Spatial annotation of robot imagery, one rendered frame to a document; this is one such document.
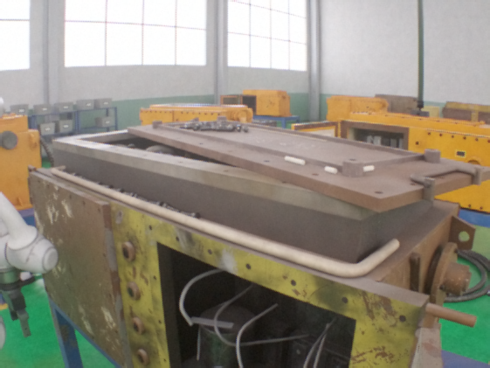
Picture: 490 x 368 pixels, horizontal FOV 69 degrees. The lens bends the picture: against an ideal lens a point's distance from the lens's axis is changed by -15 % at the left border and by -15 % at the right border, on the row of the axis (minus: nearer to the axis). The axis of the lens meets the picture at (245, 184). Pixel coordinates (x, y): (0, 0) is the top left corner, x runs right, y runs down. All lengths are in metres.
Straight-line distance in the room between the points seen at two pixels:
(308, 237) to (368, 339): 0.22
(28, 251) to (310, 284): 0.82
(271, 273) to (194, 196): 0.30
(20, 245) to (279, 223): 0.75
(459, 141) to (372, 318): 2.74
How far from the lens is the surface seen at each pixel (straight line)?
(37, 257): 1.21
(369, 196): 0.64
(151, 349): 1.20
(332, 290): 0.66
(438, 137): 3.35
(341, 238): 0.71
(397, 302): 0.62
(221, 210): 0.88
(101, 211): 1.12
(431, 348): 0.54
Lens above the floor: 1.52
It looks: 14 degrees down
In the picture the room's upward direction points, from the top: straight up
